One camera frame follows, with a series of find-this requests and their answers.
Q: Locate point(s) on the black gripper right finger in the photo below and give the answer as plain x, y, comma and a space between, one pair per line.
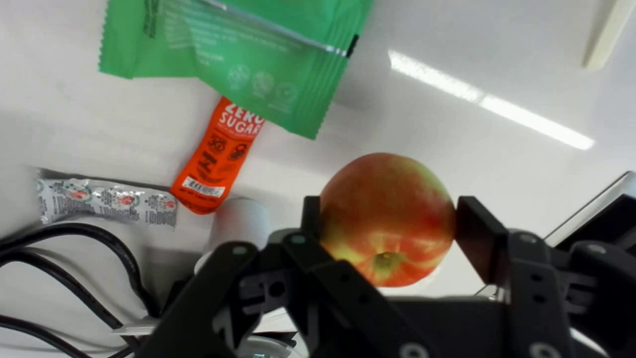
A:
536, 298

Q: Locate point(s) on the green snack packet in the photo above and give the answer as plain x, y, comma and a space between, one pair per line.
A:
284, 79
129, 45

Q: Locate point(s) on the silver foil wrapper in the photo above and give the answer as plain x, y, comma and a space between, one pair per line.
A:
105, 199

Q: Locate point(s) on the black square counter inset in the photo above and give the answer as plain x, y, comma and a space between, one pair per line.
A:
608, 211

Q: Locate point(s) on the orange sugar packet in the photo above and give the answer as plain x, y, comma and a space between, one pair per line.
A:
214, 159

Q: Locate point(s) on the red yellow apple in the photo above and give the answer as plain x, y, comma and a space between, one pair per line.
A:
387, 211

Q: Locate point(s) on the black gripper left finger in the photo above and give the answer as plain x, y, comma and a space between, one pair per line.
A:
329, 298

